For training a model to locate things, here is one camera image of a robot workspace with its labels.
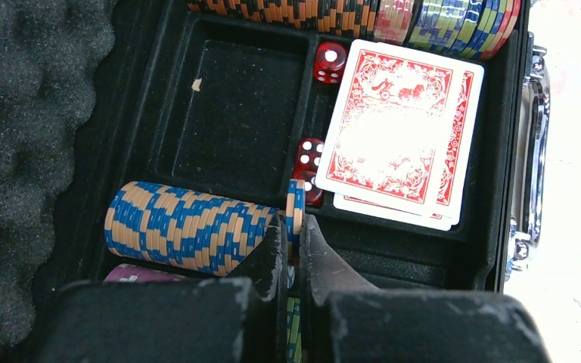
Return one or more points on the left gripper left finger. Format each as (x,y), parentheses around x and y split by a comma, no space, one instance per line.
(238,318)

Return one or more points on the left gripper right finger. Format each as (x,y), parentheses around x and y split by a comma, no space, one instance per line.
(345,318)

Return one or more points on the blue poker chip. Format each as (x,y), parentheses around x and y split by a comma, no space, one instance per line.
(295,208)

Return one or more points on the black aluminium poker case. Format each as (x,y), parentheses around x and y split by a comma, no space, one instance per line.
(95,94)

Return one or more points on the green grey chip stack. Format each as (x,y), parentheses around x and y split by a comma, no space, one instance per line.
(294,340)

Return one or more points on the red die in case bottom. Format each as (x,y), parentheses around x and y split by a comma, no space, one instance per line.
(314,195)

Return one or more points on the red die in case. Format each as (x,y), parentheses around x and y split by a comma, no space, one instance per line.
(309,153)
(314,195)
(330,62)

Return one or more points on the purple blue chip stack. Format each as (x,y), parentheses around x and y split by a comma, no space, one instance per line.
(184,228)

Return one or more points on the red die in case middle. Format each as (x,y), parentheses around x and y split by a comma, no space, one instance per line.
(309,153)

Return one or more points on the red playing card deck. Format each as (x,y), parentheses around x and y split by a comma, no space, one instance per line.
(400,135)

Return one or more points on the red die in case top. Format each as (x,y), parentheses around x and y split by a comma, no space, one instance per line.
(330,62)

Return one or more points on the orange black chip stack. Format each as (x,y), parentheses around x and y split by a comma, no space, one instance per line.
(348,18)

